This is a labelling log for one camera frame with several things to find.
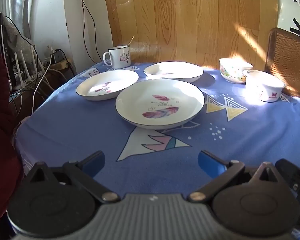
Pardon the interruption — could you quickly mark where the wood pattern vinyl sheet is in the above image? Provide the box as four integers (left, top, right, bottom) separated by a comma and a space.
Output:
103, 0, 279, 70

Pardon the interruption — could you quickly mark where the white bowl pink bow print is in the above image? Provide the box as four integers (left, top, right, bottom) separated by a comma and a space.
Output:
242, 69, 286, 103

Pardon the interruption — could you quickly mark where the black power adapter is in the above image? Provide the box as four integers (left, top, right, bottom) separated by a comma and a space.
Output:
51, 49, 66, 64

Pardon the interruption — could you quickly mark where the grey cloth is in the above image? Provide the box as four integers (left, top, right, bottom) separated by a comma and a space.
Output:
0, 14, 37, 64

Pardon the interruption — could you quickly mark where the blue printed tablecloth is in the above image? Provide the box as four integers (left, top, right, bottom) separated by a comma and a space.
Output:
14, 61, 300, 240

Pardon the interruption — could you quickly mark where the silver foil duct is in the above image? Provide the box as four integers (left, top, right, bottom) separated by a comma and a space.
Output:
8, 0, 33, 40

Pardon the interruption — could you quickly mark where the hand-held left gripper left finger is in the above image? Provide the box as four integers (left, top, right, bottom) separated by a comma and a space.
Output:
24, 150, 120, 203

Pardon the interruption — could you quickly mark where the brown woven seat mat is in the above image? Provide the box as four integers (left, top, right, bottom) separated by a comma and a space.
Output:
264, 27, 300, 103

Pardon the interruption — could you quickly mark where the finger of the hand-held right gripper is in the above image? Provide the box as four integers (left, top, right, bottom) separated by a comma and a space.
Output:
275, 158, 300, 213

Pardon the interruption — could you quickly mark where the white router with antennas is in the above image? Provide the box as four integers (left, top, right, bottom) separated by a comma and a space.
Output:
13, 46, 46, 90

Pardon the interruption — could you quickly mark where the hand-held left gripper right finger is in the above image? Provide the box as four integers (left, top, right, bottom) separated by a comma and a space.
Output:
189, 150, 290, 203

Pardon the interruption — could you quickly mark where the white enamel mug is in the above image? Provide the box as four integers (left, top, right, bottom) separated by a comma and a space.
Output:
103, 45, 132, 69

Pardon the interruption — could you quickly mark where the dark red garment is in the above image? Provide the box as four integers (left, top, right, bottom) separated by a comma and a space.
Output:
0, 42, 24, 227

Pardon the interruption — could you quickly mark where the black hanging cable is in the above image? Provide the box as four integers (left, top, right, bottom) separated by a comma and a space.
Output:
74, 0, 103, 63

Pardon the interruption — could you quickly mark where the white feather print plate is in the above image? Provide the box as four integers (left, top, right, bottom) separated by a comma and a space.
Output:
143, 61, 204, 83
115, 79, 205, 130
76, 70, 140, 101

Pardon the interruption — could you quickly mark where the colourful patterned ceramic bowl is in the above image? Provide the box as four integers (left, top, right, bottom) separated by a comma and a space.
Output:
219, 58, 250, 84

